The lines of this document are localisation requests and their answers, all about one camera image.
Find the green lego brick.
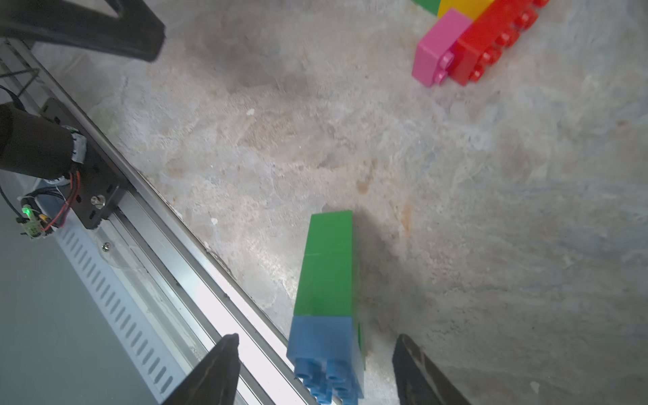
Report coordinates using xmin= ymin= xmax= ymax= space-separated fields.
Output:
xmin=305 ymin=210 xmax=354 ymax=257
xmin=294 ymin=253 xmax=355 ymax=317
xmin=357 ymin=322 xmax=366 ymax=357
xmin=413 ymin=0 xmax=440 ymax=16

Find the pink lego brick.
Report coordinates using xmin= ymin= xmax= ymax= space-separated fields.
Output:
xmin=412 ymin=8 xmax=473 ymax=88

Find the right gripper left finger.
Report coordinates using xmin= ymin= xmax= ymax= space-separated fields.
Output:
xmin=163 ymin=333 xmax=241 ymax=405

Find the left circuit board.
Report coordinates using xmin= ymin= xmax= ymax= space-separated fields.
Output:
xmin=18 ymin=198 xmax=53 ymax=240

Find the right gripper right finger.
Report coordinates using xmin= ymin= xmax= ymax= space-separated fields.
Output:
xmin=393 ymin=334 xmax=470 ymax=405

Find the yellow lego brick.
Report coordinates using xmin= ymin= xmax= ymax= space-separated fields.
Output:
xmin=437 ymin=0 xmax=494 ymax=20

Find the aluminium mounting rail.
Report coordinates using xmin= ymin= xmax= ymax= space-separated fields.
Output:
xmin=1 ymin=39 xmax=313 ymax=404

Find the blue lego brick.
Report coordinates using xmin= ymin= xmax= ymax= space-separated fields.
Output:
xmin=287 ymin=316 xmax=365 ymax=404

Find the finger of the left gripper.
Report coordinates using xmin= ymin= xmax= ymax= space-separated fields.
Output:
xmin=1 ymin=1 xmax=165 ymax=62

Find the red lego brick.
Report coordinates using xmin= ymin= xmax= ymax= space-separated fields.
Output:
xmin=449 ymin=0 xmax=548 ymax=86

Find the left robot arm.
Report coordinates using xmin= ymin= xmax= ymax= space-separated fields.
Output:
xmin=1 ymin=1 xmax=165 ymax=179

